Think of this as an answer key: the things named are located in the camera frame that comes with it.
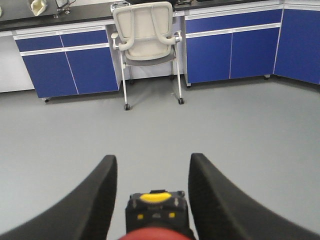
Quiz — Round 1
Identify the red mushroom push button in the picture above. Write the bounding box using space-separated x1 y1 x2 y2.
120 189 195 240

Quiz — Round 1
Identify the blue cabinet of chair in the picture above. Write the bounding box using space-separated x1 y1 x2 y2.
13 25 119 102
184 0 320 86

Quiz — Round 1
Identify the blue cabinet right of chair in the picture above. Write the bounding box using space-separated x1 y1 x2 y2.
184 0 320 86

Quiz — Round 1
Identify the beige mesh office chair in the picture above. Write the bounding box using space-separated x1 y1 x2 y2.
111 1 183 111

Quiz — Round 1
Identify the blue cabinet left of chair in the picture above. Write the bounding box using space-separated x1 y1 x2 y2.
13 25 119 102

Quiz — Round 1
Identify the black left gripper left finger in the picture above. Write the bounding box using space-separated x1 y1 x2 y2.
0 155 118 240

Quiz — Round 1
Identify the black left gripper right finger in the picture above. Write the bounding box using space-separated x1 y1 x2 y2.
188 153 320 240

